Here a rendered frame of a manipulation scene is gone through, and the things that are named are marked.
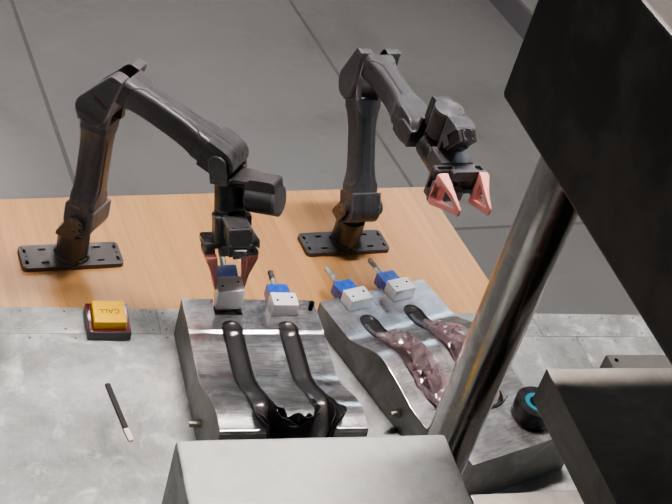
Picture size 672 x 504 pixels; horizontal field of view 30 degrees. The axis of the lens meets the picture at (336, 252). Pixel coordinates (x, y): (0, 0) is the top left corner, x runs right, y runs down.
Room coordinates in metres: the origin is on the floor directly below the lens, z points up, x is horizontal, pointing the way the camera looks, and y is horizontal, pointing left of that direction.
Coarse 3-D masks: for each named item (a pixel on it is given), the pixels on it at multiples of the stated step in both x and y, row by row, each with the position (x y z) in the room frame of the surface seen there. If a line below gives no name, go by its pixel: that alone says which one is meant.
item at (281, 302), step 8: (272, 272) 1.91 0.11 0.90; (272, 280) 1.89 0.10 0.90; (272, 288) 1.85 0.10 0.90; (280, 288) 1.86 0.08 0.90; (288, 288) 1.87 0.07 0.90; (264, 296) 1.85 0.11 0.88; (272, 296) 1.81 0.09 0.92; (280, 296) 1.82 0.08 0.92; (288, 296) 1.83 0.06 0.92; (272, 304) 1.80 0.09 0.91; (280, 304) 1.80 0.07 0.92; (288, 304) 1.80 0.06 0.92; (296, 304) 1.81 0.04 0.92; (272, 312) 1.79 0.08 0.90; (280, 312) 1.80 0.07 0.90; (288, 312) 1.80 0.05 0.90; (296, 312) 1.81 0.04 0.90
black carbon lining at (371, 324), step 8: (408, 312) 1.97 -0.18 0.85; (416, 312) 1.98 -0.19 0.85; (360, 320) 1.90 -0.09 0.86; (368, 320) 1.91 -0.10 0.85; (376, 320) 1.91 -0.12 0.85; (416, 320) 1.95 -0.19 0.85; (368, 328) 1.89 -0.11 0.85; (376, 328) 1.89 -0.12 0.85; (384, 328) 1.89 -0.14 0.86; (504, 400) 1.72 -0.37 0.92
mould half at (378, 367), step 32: (416, 288) 2.05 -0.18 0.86; (320, 320) 1.90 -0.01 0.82; (352, 320) 1.89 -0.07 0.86; (384, 320) 1.92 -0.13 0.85; (448, 320) 1.97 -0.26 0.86; (352, 352) 1.82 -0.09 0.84; (384, 352) 1.78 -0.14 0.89; (448, 352) 1.83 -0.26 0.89; (384, 384) 1.74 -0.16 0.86; (416, 384) 1.73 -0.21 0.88; (512, 384) 1.82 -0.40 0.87; (416, 416) 1.66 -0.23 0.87; (512, 416) 1.69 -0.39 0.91; (480, 448) 1.59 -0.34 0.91; (512, 448) 1.61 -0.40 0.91; (544, 448) 1.66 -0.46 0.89; (480, 480) 1.57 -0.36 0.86; (512, 480) 1.63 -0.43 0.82
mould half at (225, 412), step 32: (192, 320) 1.71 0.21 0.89; (224, 320) 1.74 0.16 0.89; (256, 320) 1.76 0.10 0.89; (288, 320) 1.79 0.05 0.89; (192, 352) 1.64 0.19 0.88; (224, 352) 1.66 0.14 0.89; (256, 352) 1.68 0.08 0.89; (320, 352) 1.74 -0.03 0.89; (192, 384) 1.60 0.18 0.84; (224, 384) 1.57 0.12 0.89; (288, 384) 1.62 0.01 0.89; (320, 384) 1.64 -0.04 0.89; (192, 416) 1.56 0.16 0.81; (224, 416) 1.46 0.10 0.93; (288, 416) 1.50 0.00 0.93; (352, 416) 1.55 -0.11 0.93
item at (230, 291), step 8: (224, 264) 1.83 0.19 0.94; (232, 264) 1.83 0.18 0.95; (224, 272) 1.80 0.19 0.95; (232, 272) 1.81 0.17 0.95; (224, 280) 1.77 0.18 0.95; (232, 280) 1.78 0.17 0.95; (240, 280) 1.78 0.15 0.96; (224, 288) 1.75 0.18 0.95; (232, 288) 1.76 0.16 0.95; (240, 288) 1.76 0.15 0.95; (216, 296) 1.75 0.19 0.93; (224, 296) 1.75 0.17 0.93; (232, 296) 1.76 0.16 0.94; (240, 296) 1.76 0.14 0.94; (216, 304) 1.75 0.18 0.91; (224, 304) 1.75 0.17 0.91; (232, 304) 1.76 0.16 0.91; (240, 304) 1.77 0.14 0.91
